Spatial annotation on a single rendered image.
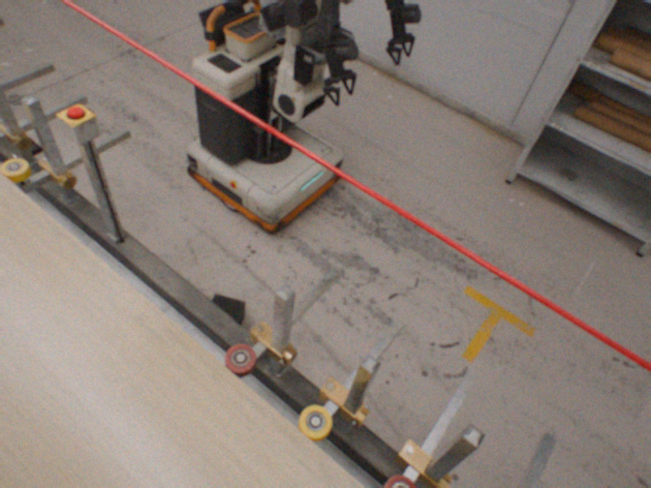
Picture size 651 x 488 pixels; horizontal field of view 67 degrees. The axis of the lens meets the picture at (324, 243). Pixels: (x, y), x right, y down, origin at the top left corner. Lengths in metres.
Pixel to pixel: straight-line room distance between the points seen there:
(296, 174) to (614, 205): 1.93
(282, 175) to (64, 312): 1.48
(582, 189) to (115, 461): 2.93
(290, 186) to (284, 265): 0.42
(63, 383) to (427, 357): 1.62
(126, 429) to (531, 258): 2.37
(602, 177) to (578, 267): 0.71
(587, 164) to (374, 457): 2.65
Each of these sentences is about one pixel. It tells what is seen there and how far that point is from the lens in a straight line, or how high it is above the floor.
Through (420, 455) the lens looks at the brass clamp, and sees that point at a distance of 1.34.
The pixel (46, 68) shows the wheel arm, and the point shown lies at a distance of 2.40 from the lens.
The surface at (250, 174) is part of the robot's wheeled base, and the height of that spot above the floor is 0.28.
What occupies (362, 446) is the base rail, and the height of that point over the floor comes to 0.70.
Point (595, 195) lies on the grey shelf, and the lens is 3.44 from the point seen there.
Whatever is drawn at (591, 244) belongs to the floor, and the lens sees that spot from 3.33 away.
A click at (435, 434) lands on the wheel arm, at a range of 1.38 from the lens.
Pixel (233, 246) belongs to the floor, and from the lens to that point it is 2.66.
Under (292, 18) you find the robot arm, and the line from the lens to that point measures 1.90.
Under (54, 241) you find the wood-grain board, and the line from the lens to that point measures 1.63.
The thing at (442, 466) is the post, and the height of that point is 0.95.
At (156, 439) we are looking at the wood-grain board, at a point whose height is 0.90.
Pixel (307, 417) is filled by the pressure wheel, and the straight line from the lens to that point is 1.26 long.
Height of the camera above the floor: 2.10
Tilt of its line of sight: 51 degrees down
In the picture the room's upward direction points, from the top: 11 degrees clockwise
